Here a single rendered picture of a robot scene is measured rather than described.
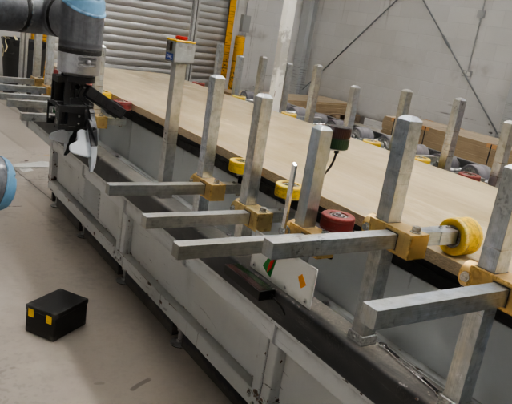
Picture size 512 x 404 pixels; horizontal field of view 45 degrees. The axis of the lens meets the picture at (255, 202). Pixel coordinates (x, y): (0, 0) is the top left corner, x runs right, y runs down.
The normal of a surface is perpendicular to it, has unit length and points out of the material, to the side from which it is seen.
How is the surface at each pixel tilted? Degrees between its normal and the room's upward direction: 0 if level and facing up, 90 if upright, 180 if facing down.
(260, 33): 90
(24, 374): 0
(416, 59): 90
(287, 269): 90
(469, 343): 90
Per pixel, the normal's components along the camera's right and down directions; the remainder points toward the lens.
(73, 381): 0.15, -0.95
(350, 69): -0.78, 0.05
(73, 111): 0.61, 0.30
